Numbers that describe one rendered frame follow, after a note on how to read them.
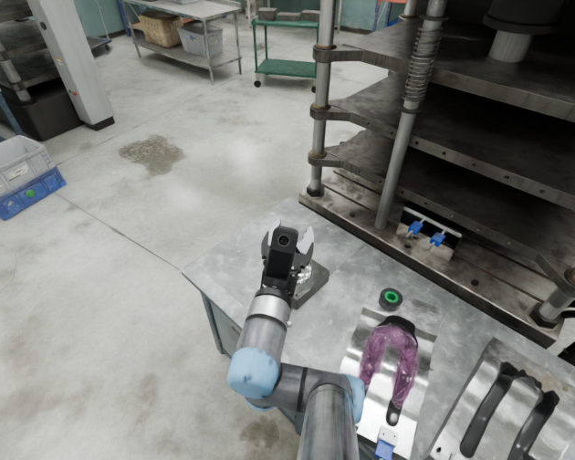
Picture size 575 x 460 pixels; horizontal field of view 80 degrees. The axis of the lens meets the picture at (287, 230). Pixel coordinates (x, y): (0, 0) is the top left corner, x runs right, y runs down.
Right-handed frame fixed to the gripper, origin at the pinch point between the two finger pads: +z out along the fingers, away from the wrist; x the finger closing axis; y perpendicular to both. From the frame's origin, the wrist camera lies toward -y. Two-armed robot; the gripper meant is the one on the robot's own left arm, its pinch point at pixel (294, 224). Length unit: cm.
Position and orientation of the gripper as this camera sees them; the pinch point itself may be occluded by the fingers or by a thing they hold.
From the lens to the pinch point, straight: 75.3
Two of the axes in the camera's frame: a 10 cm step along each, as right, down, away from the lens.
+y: -1.3, 6.9, 7.1
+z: 2.0, -6.8, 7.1
